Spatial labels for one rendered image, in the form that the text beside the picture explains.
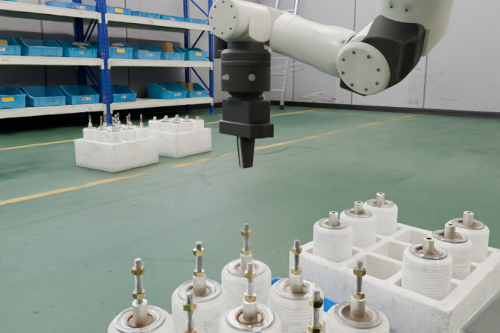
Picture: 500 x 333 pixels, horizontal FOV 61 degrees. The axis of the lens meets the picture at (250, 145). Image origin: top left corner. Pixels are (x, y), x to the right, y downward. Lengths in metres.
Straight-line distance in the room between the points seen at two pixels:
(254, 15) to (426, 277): 0.61
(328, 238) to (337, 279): 0.10
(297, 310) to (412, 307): 0.29
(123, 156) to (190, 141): 0.62
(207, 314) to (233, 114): 0.34
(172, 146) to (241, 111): 2.46
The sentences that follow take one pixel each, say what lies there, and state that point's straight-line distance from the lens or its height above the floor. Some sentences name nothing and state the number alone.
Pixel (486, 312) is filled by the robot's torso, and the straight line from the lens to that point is 0.31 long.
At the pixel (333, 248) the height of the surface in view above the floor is 0.21.
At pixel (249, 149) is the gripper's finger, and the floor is 0.48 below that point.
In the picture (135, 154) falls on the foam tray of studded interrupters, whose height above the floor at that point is 0.09.
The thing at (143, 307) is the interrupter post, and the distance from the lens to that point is 0.70.
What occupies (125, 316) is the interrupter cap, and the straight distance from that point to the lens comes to 0.73.
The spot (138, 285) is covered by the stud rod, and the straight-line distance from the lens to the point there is 0.68.
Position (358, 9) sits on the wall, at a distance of 7.50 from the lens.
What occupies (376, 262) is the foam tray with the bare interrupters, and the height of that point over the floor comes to 0.17.
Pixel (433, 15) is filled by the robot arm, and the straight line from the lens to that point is 0.55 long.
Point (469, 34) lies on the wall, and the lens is 6.86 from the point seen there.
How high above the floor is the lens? 0.62
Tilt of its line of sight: 10 degrees down
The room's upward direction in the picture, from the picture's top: straight up
